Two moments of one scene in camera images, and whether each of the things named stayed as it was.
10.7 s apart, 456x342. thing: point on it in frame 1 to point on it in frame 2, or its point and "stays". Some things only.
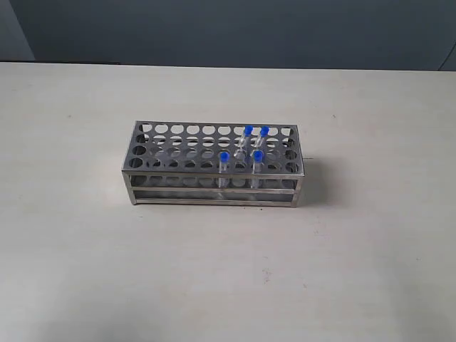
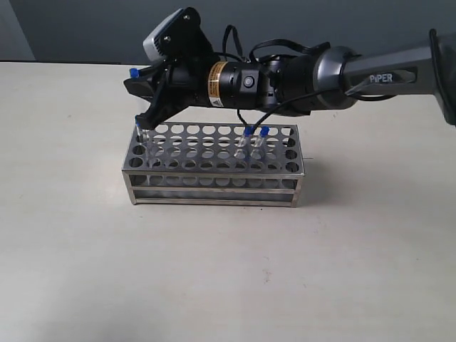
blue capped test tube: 249,135 stays
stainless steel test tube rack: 229,164 stays
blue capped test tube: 223,168 to 142,135
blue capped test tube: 257,166 to 135,73
